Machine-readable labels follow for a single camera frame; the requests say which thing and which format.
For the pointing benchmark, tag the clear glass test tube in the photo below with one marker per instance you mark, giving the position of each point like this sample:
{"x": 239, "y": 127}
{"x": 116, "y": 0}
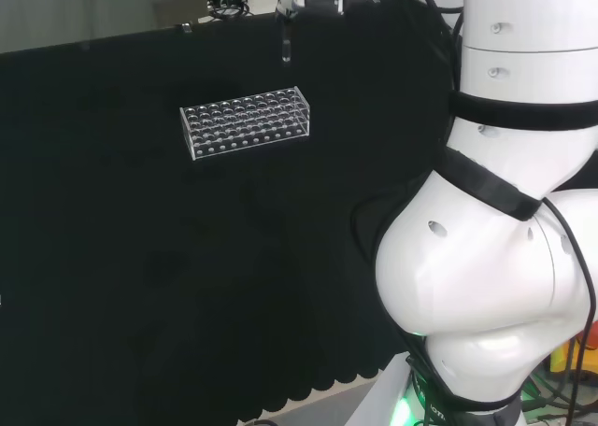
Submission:
{"x": 286, "y": 47}

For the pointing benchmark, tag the clear plastic test tube rack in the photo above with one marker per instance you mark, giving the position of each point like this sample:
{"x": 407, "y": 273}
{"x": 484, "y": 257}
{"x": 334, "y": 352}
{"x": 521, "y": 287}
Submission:
{"x": 243, "y": 122}

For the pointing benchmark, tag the black bench cloth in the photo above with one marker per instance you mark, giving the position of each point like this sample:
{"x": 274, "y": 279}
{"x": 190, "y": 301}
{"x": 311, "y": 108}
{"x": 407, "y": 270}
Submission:
{"x": 140, "y": 258}

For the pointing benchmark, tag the yellow stop button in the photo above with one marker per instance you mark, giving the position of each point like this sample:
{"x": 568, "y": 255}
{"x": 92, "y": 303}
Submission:
{"x": 567, "y": 351}

